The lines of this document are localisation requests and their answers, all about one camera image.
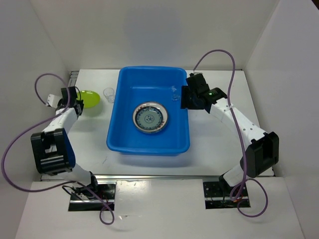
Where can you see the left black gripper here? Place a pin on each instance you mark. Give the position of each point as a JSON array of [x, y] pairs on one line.
[[80, 102]]

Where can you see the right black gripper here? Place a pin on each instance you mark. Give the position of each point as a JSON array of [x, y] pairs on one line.
[[185, 101]]

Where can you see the green plastic plate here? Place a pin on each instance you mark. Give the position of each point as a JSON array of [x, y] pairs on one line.
[[90, 98]]

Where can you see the small blue patterned plate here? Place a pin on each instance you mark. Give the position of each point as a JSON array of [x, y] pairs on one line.
[[149, 119]]

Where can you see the orange sunburst pattern plate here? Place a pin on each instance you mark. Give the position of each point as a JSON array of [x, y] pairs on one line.
[[160, 106]]

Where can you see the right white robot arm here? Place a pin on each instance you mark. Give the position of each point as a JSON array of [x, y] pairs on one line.
[[261, 148]]

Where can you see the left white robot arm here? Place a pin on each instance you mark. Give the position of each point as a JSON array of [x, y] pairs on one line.
[[52, 150]]

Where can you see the blue plastic bin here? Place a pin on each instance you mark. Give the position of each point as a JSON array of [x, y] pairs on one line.
[[141, 84]]

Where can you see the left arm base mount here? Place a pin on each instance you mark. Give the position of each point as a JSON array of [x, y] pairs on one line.
[[82, 200]]

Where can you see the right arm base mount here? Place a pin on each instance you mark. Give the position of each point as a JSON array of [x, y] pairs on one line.
[[216, 197]]

